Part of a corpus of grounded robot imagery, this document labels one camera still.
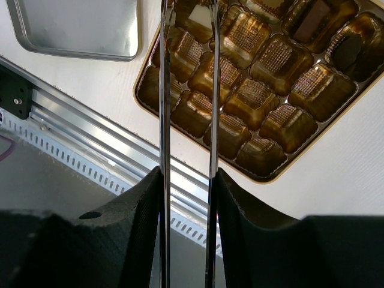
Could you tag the metal tongs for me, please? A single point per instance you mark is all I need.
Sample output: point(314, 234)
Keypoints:
point(165, 167)

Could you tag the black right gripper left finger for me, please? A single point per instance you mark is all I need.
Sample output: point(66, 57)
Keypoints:
point(110, 246)

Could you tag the dark leaf chocolate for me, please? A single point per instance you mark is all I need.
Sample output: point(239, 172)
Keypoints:
point(347, 52)

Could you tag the milk square chocolate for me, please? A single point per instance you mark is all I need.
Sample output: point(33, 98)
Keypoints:
point(310, 20)

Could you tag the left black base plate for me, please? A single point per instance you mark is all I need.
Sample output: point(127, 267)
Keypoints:
point(16, 94)

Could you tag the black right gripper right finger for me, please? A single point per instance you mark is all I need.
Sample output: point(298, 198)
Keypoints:
point(263, 247)

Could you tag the gold chocolate tin box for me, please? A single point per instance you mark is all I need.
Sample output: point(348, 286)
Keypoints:
point(277, 95)

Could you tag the silver tin lid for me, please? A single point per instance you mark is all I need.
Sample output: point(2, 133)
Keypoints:
point(88, 29)

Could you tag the aluminium front rail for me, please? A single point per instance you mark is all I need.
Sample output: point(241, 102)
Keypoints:
point(105, 153)

